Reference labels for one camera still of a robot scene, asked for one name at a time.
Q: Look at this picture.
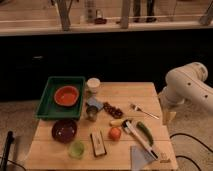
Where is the red orange apple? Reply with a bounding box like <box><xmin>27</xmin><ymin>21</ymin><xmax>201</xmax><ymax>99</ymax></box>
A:
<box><xmin>108</xmin><ymin>127</ymin><xmax>121</xmax><ymax>141</ymax></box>

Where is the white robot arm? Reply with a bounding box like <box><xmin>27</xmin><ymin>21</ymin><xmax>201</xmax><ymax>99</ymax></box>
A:
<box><xmin>158</xmin><ymin>62</ymin><xmax>213</xmax><ymax>125</ymax></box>

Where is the metal cup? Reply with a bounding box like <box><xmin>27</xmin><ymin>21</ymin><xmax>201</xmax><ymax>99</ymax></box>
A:
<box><xmin>86</xmin><ymin>106</ymin><xmax>98</xmax><ymax>122</ymax></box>

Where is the white paper cup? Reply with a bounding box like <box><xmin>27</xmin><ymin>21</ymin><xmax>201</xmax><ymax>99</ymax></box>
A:
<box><xmin>87</xmin><ymin>78</ymin><xmax>100</xmax><ymax>93</ymax></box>

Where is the small green cup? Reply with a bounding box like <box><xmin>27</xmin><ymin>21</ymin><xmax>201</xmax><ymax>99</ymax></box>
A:
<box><xmin>68</xmin><ymin>140</ymin><xmax>85</xmax><ymax>159</ymax></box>

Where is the green chili pepper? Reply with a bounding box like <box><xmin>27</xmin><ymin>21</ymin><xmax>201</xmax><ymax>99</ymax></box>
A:
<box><xmin>136</xmin><ymin>122</ymin><xmax>154</xmax><ymax>146</ymax></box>

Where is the small wooden block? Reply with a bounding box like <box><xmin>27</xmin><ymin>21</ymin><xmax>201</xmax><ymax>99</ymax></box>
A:
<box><xmin>160</xmin><ymin>153</ymin><xmax>171</xmax><ymax>163</ymax></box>

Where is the grey folded napkin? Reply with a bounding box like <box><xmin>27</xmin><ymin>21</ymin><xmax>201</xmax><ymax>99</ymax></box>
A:
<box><xmin>130</xmin><ymin>146</ymin><xmax>154</xmax><ymax>171</ymax></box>

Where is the dark grape bunch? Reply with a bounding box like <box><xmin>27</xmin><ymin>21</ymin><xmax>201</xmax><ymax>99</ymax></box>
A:
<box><xmin>103</xmin><ymin>102</ymin><xmax>123</xmax><ymax>119</ymax></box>

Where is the yellow banana piece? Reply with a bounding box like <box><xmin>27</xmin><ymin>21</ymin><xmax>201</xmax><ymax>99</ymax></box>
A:
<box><xmin>109</xmin><ymin>119</ymin><xmax>124</xmax><ymax>127</ymax></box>

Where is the blue cloth piece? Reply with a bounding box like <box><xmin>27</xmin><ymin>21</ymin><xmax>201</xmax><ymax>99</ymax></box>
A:
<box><xmin>86</xmin><ymin>97</ymin><xmax>103</xmax><ymax>110</ymax></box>

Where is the orange bowl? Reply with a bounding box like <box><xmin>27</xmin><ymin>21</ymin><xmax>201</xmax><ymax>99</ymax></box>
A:
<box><xmin>54</xmin><ymin>85</ymin><xmax>79</xmax><ymax>107</ymax></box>

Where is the dark red bowl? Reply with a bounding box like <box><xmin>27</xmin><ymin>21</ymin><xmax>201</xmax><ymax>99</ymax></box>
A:
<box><xmin>51</xmin><ymin>119</ymin><xmax>77</xmax><ymax>144</ymax></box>

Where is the green plastic tray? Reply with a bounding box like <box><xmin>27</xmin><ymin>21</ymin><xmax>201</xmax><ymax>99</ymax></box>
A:
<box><xmin>36</xmin><ymin>76</ymin><xmax>85</xmax><ymax>120</ymax></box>

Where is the black stand pole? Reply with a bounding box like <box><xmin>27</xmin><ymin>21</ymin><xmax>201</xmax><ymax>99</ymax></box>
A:
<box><xmin>0</xmin><ymin>131</ymin><xmax>14</xmax><ymax>171</ymax></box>

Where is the black cable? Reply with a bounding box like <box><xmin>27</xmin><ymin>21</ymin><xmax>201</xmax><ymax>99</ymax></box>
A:
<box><xmin>169</xmin><ymin>132</ymin><xmax>213</xmax><ymax>171</ymax></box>

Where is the white handled knife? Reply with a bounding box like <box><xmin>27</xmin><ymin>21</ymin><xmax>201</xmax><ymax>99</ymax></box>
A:
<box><xmin>122</xmin><ymin>120</ymin><xmax>158</xmax><ymax>160</ymax></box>

